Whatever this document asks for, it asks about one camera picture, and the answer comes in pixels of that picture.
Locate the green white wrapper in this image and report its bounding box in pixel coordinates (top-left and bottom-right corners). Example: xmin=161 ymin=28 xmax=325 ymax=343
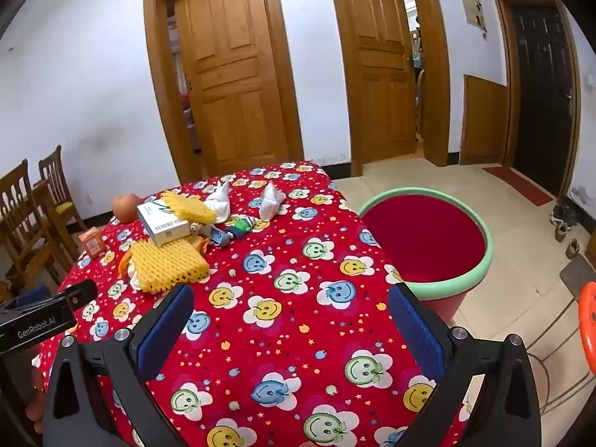
xmin=223 ymin=214 xmax=258 ymax=241

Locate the dark sneaker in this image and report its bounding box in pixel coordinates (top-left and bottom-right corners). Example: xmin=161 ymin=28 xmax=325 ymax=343
xmin=549 ymin=204 xmax=579 ymax=227

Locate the person's left hand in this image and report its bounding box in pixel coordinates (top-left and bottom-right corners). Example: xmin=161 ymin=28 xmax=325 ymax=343
xmin=25 ymin=365 xmax=47 ymax=435

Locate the grey floor mat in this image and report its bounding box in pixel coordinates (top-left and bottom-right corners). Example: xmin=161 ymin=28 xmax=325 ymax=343
xmin=559 ymin=256 xmax=596 ymax=303

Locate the white cardboard box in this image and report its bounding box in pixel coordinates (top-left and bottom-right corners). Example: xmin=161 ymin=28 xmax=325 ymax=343
xmin=136 ymin=199 xmax=191 ymax=247

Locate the orange stool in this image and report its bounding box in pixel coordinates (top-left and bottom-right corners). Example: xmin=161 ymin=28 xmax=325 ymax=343
xmin=526 ymin=282 xmax=596 ymax=424

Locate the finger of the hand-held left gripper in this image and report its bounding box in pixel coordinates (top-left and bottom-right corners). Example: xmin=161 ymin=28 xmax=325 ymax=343
xmin=58 ymin=279 xmax=99 ymax=310

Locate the wooden wall panel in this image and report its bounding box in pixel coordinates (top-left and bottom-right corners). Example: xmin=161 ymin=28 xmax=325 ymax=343
xmin=460 ymin=74 xmax=508 ymax=166

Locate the small orange box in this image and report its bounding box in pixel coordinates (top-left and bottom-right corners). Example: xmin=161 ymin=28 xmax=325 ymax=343
xmin=77 ymin=226 xmax=105 ymax=259

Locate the red flower-print tablecloth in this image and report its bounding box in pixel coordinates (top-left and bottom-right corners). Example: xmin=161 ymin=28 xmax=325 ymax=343
xmin=32 ymin=161 xmax=471 ymax=447

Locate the wooden door frame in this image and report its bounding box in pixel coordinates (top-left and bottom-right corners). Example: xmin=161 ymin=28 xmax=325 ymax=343
xmin=326 ymin=0 xmax=451 ymax=177
xmin=143 ymin=0 xmax=304 ymax=182

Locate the dark entrance door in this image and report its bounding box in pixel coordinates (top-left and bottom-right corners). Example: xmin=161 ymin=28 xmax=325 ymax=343
xmin=510 ymin=2 xmax=576 ymax=196

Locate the red doormat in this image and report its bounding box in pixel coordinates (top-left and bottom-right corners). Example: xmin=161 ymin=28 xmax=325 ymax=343
xmin=482 ymin=165 xmax=554 ymax=207

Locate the yellow foam fruit net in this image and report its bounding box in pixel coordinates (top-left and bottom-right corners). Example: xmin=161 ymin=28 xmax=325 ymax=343
xmin=161 ymin=190 xmax=219 ymax=224
xmin=123 ymin=237 xmax=210 ymax=294

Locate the dark door frame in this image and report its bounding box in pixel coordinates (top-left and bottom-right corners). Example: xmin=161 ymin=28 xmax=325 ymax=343
xmin=494 ymin=0 xmax=583 ymax=201

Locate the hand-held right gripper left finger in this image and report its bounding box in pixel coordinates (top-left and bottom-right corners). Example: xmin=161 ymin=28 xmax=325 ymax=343
xmin=43 ymin=283 xmax=195 ymax=447

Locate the beige wall box cover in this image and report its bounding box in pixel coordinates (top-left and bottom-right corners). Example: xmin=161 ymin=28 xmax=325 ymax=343
xmin=459 ymin=0 xmax=487 ymax=33

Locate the wooden door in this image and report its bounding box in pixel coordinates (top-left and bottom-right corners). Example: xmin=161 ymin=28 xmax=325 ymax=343
xmin=342 ymin=0 xmax=416 ymax=161
xmin=174 ymin=0 xmax=304 ymax=164

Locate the red apple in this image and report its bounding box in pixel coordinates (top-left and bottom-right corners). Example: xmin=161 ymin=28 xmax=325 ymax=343
xmin=112 ymin=193 xmax=143 ymax=224

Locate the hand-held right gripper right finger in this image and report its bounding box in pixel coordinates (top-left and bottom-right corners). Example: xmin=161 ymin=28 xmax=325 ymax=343
xmin=388 ymin=283 xmax=543 ymax=447

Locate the wooden chair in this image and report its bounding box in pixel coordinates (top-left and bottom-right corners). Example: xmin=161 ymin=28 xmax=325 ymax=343
xmin=38 ymin=145 xmax=89 ymax=243
xmin=0 ymin=159 xmax=63 ymax=289

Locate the red basin with green rim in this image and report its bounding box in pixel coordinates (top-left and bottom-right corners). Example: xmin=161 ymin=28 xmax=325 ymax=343
xmin=358 ymin=187 xmax=493 ymax=329

